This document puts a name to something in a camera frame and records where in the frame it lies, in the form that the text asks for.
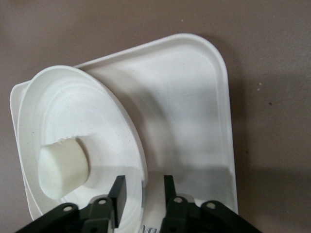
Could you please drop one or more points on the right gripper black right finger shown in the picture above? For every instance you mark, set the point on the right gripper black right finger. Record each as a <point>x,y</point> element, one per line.
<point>184,218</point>

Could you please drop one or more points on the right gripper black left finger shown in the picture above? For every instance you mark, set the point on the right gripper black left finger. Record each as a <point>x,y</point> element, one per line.
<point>97,218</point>

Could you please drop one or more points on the cream steamed bun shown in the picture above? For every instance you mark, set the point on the cream steamed bun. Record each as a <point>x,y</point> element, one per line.
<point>60,165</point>

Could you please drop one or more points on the round cream plate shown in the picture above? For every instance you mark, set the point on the round cream plate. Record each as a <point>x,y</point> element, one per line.
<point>73,109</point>

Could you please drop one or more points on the cream rabbit print tray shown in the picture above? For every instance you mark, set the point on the cream rabbit print tray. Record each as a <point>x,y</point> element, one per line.
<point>182,109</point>

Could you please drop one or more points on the brown table mat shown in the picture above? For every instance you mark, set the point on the brown table mat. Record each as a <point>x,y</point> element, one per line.
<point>48,29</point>

